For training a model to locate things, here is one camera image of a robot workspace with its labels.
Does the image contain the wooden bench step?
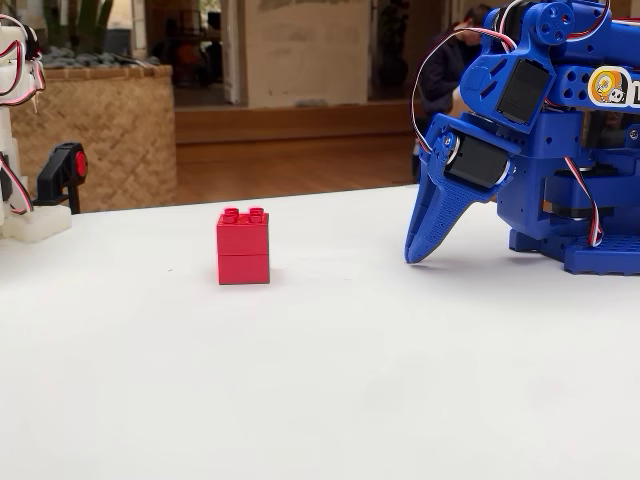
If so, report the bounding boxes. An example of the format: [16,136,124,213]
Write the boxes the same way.
[173,98,429,147]

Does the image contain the white arm servo wire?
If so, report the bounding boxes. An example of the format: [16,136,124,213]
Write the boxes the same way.
[0,14,47,109]

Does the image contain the blue arm base servo wire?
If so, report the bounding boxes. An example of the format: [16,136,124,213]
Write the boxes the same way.
[563,155,605,248]

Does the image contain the green potted plant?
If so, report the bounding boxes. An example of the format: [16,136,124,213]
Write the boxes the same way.
[42,0,117,54]

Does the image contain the black clamp with red knob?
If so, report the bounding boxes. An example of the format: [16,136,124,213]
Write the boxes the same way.
[32,142,90,215]

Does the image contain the woven wicker planter box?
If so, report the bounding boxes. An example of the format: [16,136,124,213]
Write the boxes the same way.
[9,64,177,214]

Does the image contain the blue arm gripper servo wire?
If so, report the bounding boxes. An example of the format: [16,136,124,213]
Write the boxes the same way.
[410,27,517,155]

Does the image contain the person in dark clothes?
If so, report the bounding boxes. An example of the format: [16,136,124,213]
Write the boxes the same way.
[418,3,495,120]

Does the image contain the red lego brick stack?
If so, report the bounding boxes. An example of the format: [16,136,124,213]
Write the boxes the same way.
[216,205,271,286]

